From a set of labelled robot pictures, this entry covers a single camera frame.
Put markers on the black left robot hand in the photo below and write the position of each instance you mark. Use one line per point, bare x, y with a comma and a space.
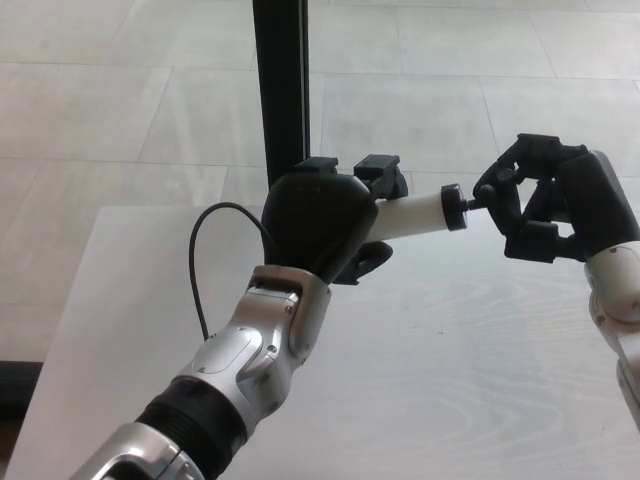
320, 220

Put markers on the black vertical frame post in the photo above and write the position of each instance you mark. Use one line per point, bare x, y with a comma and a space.
280, 75

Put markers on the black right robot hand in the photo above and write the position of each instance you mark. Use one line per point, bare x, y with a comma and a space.
575, 200

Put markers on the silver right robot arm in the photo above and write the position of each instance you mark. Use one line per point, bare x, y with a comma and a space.
617, 290

